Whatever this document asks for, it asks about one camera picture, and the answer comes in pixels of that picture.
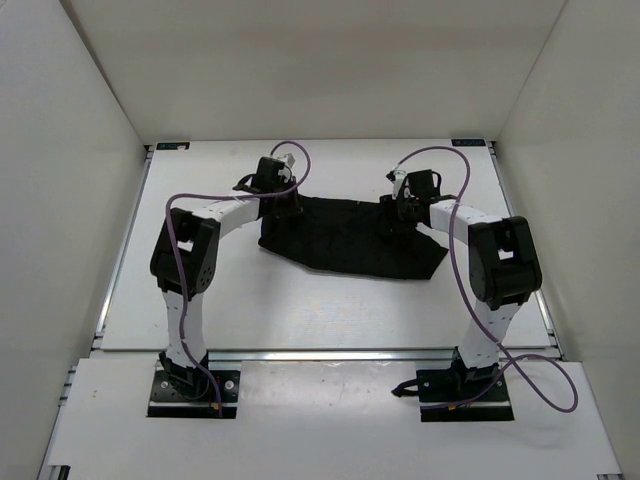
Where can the aluminium table rail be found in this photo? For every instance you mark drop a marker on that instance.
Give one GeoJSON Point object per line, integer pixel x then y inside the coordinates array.
{"type": "Point", "coordinates": [324, 355]}

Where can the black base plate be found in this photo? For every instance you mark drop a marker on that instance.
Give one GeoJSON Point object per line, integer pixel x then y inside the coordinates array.
{"type": "Point", "coordinates": [442, 400]}
{"type": "Point", "coordinates": [165, 401]}

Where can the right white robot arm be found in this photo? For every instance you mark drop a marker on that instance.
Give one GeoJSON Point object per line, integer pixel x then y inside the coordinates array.
{"type": "Point", "coordinates": [503, 266]}

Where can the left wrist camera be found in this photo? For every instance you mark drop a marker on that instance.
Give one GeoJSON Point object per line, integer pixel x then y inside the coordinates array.
{"type": "Point", "coordinates": [287, 162]}

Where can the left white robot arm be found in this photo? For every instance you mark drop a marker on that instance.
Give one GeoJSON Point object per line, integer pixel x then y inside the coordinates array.
{"type": "Point", "coordinates": [185, 256]}

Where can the left blue corner label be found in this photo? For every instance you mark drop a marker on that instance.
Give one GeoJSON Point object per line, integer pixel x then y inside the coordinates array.
{"type": "Point", "coordinates": [172, 146]}

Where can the blue corner label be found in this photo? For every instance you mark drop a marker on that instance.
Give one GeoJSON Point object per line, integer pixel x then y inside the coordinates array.
{"type": "Point", "coordinates": [172, 146]}
{"type": "Point", "coordinates": [468, 142]}

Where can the right blue corner label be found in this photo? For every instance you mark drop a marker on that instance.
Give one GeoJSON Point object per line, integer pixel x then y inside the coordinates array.
{"type": "Point", "coordinates": [468, 142]}

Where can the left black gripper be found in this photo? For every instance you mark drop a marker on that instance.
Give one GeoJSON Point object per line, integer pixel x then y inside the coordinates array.
{"type": "Point", "coordinates": [292, 211]}

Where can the black pleated skirt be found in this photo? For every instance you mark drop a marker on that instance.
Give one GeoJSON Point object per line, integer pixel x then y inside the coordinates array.
{"type": "Point", "coordinates": [351, 237]}

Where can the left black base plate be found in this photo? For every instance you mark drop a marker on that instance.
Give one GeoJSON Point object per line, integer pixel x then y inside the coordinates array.
{"type": "Point", "coordinates": [165, 401]}

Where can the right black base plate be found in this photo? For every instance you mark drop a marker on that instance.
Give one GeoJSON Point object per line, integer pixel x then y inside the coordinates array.
{"type": "Point", "coordinates": [442, 400]}

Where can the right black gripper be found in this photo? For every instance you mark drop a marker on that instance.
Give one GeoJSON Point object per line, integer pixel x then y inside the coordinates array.
{"type": "Point", "coordinates": [388, 206]}

